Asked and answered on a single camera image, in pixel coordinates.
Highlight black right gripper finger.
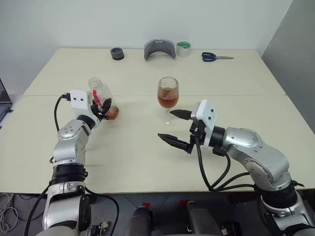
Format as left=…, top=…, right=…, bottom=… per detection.
left=157, top=133, right=194, bottom=154
left=170, top=109, right=192, bottom=121

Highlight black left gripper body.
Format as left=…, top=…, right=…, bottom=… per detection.
left=91, top=104, right=104, bottom=121

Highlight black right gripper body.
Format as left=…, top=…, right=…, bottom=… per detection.
left=189, top=118, right=207, bottom=147

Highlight clear plastic drink bottle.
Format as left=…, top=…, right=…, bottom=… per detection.
left=88, top=77, right=121, bottom=121

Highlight clear wine glass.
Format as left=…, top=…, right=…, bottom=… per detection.
left=157, top=76, right=180, bottom=125

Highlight tape roll with green core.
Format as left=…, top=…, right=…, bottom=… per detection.
left=176, top=41, right=192, bottom=58

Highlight grey curved visor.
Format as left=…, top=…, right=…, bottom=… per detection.
left=143, top=38, right=177, bottom=60

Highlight dark rounded shape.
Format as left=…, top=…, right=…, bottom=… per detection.
left=186, top=201, right=222, bottom=236
left=125, top=206, right=153, bottom=236

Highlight grey laptop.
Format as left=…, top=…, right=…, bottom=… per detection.
left=0, top=78, right=13, bottom=130

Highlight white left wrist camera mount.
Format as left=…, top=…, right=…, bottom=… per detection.
left=70, top=89, right=93, bottom=115

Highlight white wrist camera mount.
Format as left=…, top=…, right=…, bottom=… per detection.
left=70, top=89, right=93, bottom=115
left=191, top=99, right=219, bottom=148

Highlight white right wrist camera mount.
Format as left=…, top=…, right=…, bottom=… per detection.
left=191, top=99, right=219, bottom=148

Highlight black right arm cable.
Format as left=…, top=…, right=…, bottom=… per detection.
left=195, top=136, right=258, bottom=192

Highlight blue handled scissors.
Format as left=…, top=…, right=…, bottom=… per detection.
left=201, top=51, right=235, bottom=62

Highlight white floor cables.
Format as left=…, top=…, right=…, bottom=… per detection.
left=0, top=193, right=19, bottom=229

